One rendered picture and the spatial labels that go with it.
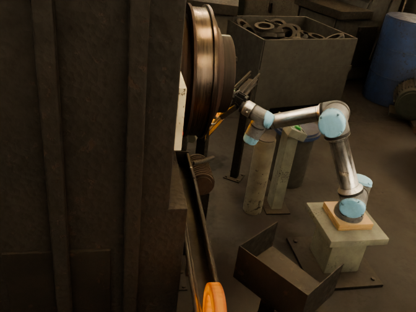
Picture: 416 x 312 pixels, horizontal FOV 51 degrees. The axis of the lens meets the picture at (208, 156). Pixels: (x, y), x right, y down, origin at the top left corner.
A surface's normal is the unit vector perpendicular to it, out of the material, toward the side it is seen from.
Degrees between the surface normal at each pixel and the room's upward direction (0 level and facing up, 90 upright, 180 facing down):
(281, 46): 90
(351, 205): 97
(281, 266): 5
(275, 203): 90
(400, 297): 0
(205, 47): 51
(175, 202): 0
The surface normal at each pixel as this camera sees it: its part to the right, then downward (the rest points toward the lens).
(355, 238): 0.11, -0.86
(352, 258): 0.19, 0.50
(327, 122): -0.45, 0.30
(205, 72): 0.20, 0.20
